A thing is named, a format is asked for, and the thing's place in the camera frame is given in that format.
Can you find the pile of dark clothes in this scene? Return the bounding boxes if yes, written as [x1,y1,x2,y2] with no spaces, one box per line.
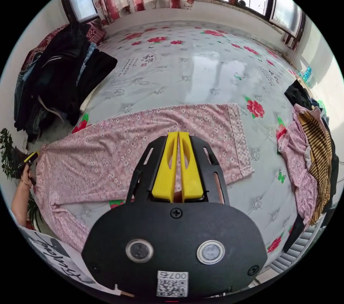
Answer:
[13,22,118,144]

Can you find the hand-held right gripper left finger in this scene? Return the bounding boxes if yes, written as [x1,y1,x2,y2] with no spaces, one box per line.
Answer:
[151,132,179,203]

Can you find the bed with floral sheet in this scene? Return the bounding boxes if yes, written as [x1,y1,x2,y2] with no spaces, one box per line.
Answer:
[25,20,327,264]

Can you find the person's left forearm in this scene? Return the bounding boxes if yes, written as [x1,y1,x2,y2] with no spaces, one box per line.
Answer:
[10,181,33,227]

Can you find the green potted plant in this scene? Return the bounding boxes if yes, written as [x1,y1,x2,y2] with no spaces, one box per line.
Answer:
[0,127,44,232]

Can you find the pink floral pants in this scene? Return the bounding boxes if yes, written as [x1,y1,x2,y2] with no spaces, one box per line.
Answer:
[34,103,255,254]

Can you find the red patterned folded quilt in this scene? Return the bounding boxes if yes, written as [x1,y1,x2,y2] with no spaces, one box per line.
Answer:
[21,21,107,72]

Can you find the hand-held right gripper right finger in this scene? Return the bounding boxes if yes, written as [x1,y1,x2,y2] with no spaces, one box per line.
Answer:
[178,131,205,202]

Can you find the pile of mixed clothes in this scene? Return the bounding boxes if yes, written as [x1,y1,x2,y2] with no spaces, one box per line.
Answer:
[277,79,341,254]

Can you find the person's left hand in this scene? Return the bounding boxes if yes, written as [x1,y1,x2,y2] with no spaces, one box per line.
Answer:
[20,166,34,189]

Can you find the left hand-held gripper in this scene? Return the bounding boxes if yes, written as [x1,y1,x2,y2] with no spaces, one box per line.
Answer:
[17,151,40,186]

